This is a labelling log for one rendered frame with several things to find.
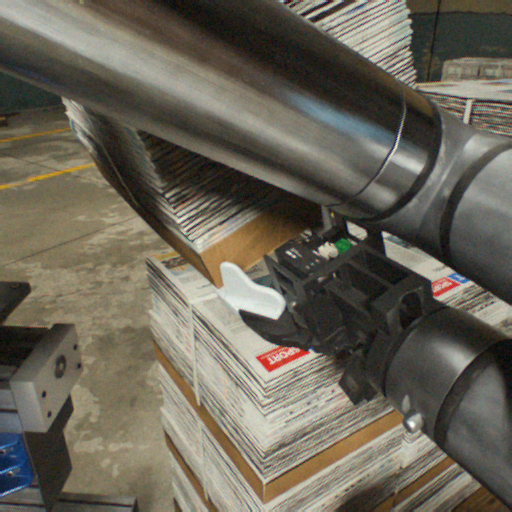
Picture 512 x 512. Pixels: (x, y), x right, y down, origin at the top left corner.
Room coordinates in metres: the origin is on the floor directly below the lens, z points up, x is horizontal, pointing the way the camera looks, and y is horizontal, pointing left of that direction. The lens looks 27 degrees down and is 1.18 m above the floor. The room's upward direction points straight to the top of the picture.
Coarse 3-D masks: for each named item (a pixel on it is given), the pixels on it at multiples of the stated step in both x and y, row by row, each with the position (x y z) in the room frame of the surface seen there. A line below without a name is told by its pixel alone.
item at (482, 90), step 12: (420, 84) 1.07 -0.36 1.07; (432, 84) 1.07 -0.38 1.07; (444, 84) 1.08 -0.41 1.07; (456, 84) 1.08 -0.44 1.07; (468, 84) 1.08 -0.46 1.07; (480, 84) 1.08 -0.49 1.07; (492, 84) 1.08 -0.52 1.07; (504, 84) 1.09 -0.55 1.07; (456, 96) 0.92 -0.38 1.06; (468, 96) 0.90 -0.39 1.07; (480, 96) 0.89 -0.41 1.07; (492, 96) 0.89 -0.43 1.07; (504, 96) 0.89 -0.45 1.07
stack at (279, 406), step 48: (384, 240) 0.79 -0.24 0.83; (192, 288) 0.61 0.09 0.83; (480, 288) 0.64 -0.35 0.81; (192, 336) 0.57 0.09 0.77; (240, 336) 0.49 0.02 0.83; (192, 384) 0.59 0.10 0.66; (240, 384) 0.46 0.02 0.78; (288, 384) 0.43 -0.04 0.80; (336, 384) 0.47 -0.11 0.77; (192, 432) 0.62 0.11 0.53; (240, 432) 0.46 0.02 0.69; (288, 432) 0.43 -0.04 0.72; (336, 432) 0.48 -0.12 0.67; (240, 480) 0.47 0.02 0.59; (336, 480) 0.49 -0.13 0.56; (384, 480) 0.55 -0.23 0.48; (432, 480) 0.64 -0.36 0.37
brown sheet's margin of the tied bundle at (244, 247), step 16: (272, 208) 0.41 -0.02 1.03; (288, 208) 0.41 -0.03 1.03; (304, 208) 0.42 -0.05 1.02; (320, 208) 0.43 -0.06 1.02; (256, 224) 0.40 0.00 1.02; (272, 224) 0.41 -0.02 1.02; (288, 224) 0.41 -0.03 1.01; (304, 224) 0.42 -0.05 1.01; (176, 240) 0.42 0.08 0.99; (224, 240) 0.38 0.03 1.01; (240, 240) 0.39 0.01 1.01; (256, 240) 0.40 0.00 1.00; (272, 240) 0.41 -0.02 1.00; (192, 256) 0.40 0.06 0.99; (208, 256) 0.37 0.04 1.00; (224, 256) 0.38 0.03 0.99; (240, 256) 0.39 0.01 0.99; (256, 256) 0.40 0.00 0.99
